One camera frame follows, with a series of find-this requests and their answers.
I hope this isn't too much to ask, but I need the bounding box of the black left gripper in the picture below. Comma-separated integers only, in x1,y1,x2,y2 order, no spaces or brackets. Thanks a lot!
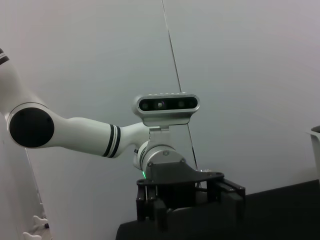
135,159,247,232

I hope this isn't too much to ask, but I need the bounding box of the black tablecloth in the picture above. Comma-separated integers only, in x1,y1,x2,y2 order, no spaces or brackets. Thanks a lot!
114,178,320,240

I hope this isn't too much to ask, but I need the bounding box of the grey perforated storage box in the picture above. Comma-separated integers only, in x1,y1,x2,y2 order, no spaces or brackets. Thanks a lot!
305,125,320,181

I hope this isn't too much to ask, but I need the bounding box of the white wheeled base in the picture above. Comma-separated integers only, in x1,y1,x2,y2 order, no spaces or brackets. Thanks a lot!
22,214,51,240

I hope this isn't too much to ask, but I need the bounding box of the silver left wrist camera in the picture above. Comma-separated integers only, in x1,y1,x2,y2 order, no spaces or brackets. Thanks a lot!
131,91,201,146

